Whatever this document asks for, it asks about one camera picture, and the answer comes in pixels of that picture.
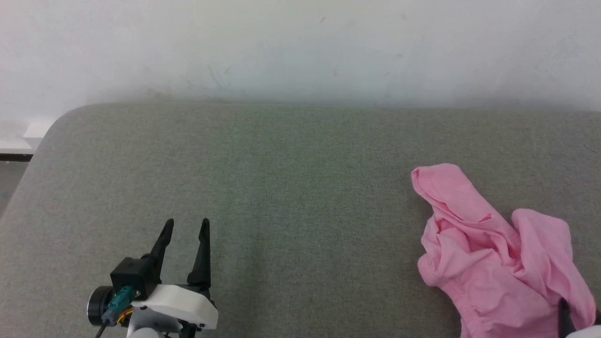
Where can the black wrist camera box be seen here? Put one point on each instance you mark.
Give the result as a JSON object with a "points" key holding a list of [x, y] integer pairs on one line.
{"points": [[129, 277]]}

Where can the pink garment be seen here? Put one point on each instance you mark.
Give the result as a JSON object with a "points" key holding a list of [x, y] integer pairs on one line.
{"points": [[483, 263]]}

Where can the grey fabric sofa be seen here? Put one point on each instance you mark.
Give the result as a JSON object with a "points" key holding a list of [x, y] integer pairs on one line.
{"points": [[300, 211]]}

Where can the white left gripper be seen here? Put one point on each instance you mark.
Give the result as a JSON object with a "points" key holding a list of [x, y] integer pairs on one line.
{"points": [[183, 305]]}

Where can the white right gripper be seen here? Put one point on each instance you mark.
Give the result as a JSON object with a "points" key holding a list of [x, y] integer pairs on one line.
{"points": [[586, 333]]}

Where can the wall baseboard strip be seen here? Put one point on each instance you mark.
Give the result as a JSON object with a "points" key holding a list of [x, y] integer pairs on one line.
{"points": [[14, 152]]}

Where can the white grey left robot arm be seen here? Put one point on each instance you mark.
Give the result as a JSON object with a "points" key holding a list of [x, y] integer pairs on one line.
{"points": [[152, 324]]}

